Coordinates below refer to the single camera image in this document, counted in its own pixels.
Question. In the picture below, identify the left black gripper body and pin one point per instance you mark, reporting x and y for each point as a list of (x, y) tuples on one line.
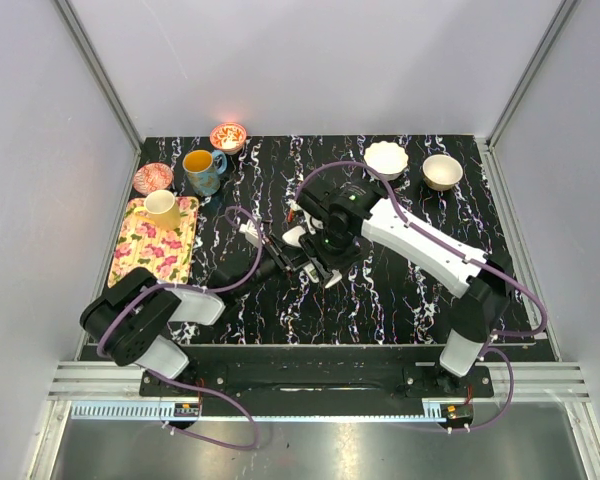
[(279, 254)]

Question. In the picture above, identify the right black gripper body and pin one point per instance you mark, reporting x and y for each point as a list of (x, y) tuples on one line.
[(328, 249)]

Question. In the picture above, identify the remote battery cover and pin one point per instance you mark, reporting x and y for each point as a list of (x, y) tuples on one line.
[(333, 280)]

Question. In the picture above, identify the white remote control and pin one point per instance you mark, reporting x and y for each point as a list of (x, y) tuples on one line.
[(317, 263)]

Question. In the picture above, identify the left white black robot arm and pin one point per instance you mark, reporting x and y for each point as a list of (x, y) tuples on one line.
[(129, 318)]

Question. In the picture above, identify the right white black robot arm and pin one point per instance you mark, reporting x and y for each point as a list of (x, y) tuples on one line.
[(477, 281)]

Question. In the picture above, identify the white scalloped bowl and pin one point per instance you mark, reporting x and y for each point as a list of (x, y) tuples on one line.
[(387, 160)]

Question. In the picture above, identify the beige round bowl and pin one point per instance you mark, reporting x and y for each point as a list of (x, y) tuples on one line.
[(442, 172)]

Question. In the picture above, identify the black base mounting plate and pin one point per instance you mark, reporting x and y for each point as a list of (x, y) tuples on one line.
[(411, 371)]

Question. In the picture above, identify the floral pink tray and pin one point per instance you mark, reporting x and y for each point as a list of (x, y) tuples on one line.
[(167, 254)]

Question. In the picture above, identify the blue mug yellow inside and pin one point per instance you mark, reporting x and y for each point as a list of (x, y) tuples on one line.
[(203, 170)]

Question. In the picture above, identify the red patterned small bowl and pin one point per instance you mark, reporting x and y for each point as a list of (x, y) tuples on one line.
[(228, 137)]

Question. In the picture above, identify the red patterned saucer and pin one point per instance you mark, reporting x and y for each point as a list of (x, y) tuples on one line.
[(152, 177)]

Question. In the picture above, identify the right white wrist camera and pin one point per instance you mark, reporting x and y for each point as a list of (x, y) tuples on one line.
[(313, 225)]

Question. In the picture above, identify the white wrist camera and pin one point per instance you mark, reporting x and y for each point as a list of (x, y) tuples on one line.
[(313, 225), (252, 233)]

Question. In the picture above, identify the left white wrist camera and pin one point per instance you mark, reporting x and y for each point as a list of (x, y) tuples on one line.
[(252, 233)]

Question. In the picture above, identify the white slotted cable duct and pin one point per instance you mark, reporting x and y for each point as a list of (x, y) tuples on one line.
[(165, 411)]

